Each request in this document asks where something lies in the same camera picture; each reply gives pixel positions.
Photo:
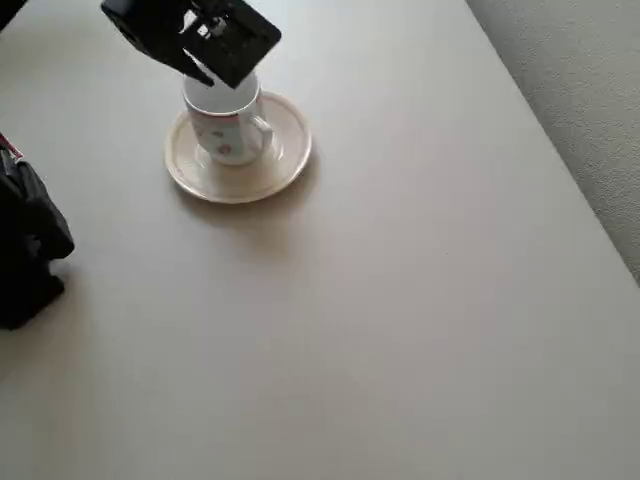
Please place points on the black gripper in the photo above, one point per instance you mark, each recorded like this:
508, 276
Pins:
227, 55

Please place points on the white ceramic mug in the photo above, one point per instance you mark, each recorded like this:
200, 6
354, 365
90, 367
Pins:
225, 135

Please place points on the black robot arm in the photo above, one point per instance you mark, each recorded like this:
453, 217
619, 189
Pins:
27, 240

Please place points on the cream ceramic saucer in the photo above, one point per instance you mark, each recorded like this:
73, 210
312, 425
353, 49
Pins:
285, 160

